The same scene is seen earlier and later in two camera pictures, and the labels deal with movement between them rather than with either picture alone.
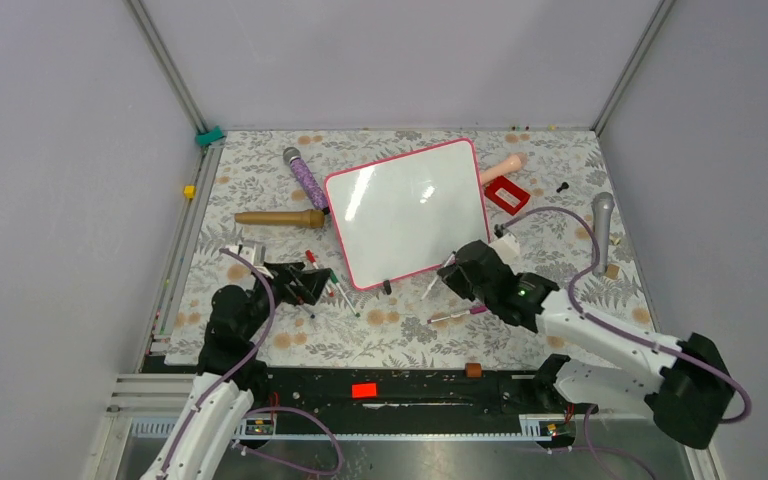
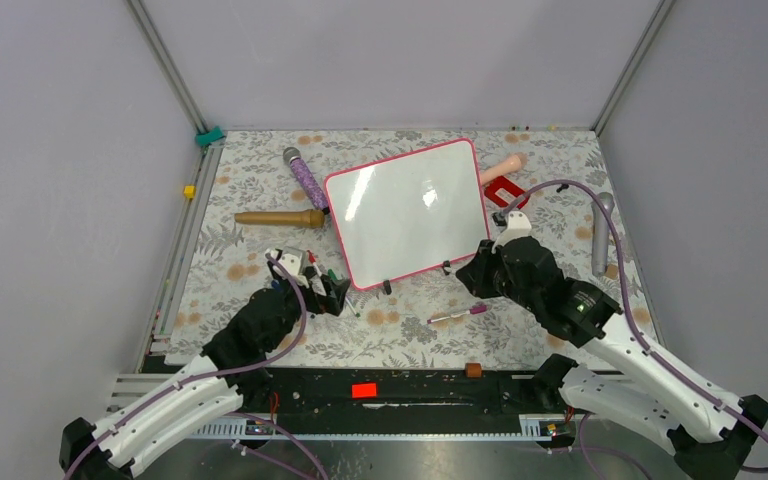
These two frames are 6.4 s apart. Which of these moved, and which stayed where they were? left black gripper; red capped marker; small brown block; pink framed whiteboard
Moved: left black gripper
Stayed: pink framed whiteboard; red capped marker; small brown block
